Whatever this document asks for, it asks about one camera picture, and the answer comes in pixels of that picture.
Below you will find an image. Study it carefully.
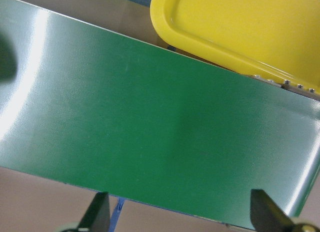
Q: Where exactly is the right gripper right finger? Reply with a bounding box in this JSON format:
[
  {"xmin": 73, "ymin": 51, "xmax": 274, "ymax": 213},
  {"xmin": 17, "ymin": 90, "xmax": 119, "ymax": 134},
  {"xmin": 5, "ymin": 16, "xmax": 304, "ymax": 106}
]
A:
[{"xmin": 250, "ymin": 189, "xmax": 295, "ymax": 232}]

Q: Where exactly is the green conveyor belt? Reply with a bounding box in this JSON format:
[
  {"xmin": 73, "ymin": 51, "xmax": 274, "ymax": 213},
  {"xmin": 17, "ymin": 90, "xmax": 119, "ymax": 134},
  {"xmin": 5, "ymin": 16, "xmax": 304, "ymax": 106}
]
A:
[{"xmin": 0, "ymin": 0, "xmax": 320, "ymax": 228}]

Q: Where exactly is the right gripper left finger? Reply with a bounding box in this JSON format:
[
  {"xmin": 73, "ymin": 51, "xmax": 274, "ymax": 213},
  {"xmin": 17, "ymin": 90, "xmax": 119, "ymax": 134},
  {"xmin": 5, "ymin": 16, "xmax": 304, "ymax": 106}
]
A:
[{"xmin": 77, "ymin": 192, "xmax": 110, "ymax": 231}]

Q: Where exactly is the yellow plastic tray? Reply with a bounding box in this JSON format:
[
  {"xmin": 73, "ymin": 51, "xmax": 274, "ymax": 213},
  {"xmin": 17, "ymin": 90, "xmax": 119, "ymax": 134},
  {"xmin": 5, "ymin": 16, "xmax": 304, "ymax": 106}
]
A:
[{"xmin": 150, "ymin": 0, "xmax": 320, "ymax": 93}]

